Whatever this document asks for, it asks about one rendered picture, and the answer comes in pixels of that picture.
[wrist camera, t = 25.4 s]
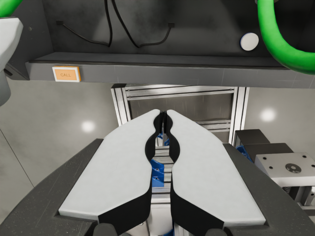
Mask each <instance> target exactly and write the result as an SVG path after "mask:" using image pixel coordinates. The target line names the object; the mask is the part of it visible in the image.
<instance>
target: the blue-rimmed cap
mask: <svg viewBox="0 0 315 236"><path fill-rule="evenodd" d="M258 41H259V39H258V36H257V35H256V34H254V33H246V34H245V35H243V36H242V38H241V39H240V46H241V48H242V49H244V50H247V51H250V50H252V49H254V48H255V47H256V46H257V44H258Z"/></svg>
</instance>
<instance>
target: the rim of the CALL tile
mask: <svg viewBox="0 0 315 236"><path fill-rule="evenodd" d="M52 69H53V73H54V77H55V80H56V81H67V82H80V79H79V74H78V69H77V67H52ZM55 69H70V70H75V73H76V78H77V80H57V77H56V73H55Z"/></svg>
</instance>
